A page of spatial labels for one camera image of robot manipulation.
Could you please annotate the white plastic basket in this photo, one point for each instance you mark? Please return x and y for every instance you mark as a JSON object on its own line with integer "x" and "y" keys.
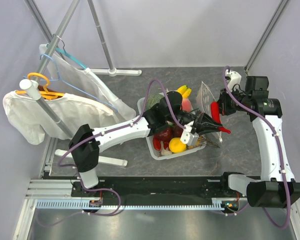
{"x": 157, "y": 155}

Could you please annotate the white shirt on blue hanger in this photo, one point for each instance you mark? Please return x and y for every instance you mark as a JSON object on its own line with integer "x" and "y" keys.
{"x": 127, "y": 112}

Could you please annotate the teal hanger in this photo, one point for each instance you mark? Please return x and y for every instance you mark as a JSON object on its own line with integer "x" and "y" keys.
{"x": 68, "y": 55}

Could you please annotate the orange fruit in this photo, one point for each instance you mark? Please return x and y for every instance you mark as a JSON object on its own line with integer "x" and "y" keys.
{"x": 177, "y": 146}

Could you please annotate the light blue hanger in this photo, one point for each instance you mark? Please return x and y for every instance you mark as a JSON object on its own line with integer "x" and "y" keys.
{"x": 82, "y": 82}

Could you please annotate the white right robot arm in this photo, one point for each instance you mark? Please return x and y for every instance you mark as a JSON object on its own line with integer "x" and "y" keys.
{"x": 277, "y": 186}

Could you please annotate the red chili pepper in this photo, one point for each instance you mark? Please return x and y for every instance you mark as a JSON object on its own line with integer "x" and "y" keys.
{"x": 215, "y": 114}

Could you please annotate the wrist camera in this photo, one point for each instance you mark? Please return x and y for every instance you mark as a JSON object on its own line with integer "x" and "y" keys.
{"x": 189, "y": 136}
{"x": 233, "y": 80}

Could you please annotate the brown longan bunch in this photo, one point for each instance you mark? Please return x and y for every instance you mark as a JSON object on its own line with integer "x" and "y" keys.
{"x": 203, "y": 141}

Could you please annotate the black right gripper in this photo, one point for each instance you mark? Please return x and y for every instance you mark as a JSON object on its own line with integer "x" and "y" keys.
{"x": 223, "y": 102}

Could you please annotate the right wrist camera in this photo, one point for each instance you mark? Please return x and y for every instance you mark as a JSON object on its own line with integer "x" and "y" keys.
{"x": 233, "y": 80}

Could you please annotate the white cable tray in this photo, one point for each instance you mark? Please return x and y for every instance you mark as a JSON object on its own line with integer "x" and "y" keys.
{"x": 67, "y": 204}

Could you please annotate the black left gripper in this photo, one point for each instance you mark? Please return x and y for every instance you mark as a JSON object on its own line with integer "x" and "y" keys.
{"x": 206, "y": 119}

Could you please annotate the metal clothes rack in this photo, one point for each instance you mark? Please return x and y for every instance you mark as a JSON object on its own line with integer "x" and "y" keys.
{"x": 55, "y": 38}

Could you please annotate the clear polka dot zip bag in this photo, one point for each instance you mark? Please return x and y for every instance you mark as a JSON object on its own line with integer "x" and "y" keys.
{"x": 204, "y": 99}

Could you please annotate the yellow banana bunch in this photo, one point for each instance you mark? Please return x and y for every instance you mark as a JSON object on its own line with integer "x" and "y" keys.
{"x": 185, "y": 91}

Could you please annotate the green cantaloupe melon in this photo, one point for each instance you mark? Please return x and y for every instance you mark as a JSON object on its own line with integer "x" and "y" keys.
{"x": 153, "y": 101}

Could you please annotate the orange hanger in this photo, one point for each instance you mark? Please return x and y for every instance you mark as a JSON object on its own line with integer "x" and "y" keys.
{"x": 32, "y": 89}

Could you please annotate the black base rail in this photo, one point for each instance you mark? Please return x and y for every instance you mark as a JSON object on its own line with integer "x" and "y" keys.
{"x": 150, "y": 190}

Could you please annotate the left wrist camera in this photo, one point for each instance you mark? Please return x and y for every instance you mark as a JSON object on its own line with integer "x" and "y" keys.
{"x": 189, "y": 136}

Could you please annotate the pink peach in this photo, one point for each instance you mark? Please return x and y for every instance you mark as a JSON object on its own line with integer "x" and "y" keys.
{"x": 186, "y": 105}

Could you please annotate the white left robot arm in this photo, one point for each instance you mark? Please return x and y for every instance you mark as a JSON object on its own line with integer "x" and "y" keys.
{"x": 88, "y": 143}

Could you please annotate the white garlic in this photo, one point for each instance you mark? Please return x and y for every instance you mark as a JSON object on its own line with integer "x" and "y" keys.
{"x": 165, "y": 152}

